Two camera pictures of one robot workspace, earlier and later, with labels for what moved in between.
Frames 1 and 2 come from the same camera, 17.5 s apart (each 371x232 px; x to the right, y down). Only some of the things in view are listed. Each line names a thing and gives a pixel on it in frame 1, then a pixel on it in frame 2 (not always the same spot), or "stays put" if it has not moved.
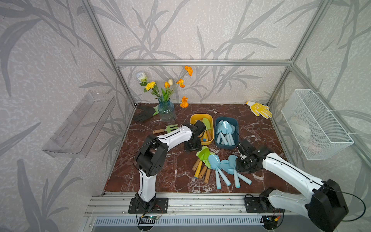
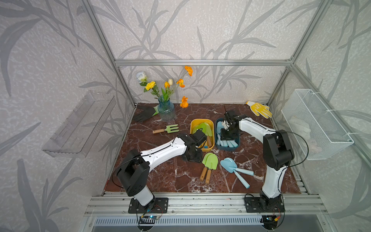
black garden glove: x=143 y=112 stays put
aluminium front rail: x=192 y=205 stays put
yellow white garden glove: x=258 y=108 stays put
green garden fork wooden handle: x=168 y=129 stays put
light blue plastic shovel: x=214 y=164 → x=220 y=125
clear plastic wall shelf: x=78 y=136 stays put
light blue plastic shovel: x=232 y=160 → x=227 y=143
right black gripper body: x=243 y=166 → x=228 y=134
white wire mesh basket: x=318 y=133 stays put
